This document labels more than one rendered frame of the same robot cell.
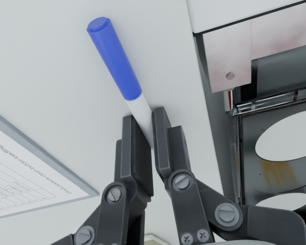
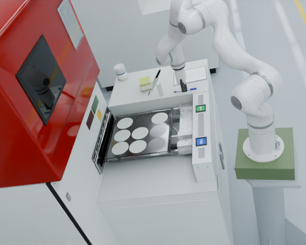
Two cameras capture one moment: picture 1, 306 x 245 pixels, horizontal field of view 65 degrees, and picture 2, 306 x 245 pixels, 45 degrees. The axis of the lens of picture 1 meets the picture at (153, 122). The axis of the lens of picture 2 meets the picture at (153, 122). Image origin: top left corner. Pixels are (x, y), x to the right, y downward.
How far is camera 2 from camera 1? 210 cm
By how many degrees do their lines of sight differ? 44
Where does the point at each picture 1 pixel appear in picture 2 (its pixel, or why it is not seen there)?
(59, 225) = (165, 80)
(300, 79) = not seen: hidden behind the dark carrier
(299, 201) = (125, 126)
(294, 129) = (163, 116)
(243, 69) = (181, 106)
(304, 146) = (155, 119)
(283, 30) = (183, 114)
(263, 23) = (185, 112)
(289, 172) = (145, 120)
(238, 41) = (186, 105)
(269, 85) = not seen: hidden behind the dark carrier
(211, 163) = (174, 95)
